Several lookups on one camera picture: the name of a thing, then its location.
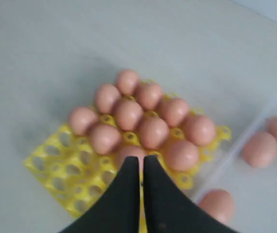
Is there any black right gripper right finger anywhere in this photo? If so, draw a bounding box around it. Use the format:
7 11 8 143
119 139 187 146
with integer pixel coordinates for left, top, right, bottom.
143 155 235 233

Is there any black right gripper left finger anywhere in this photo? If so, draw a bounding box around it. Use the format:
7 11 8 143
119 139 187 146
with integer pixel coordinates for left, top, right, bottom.
61 156 139 233

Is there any clear plastic storage box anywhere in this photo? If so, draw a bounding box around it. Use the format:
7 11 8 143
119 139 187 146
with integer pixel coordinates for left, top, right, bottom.
191 96 277 233

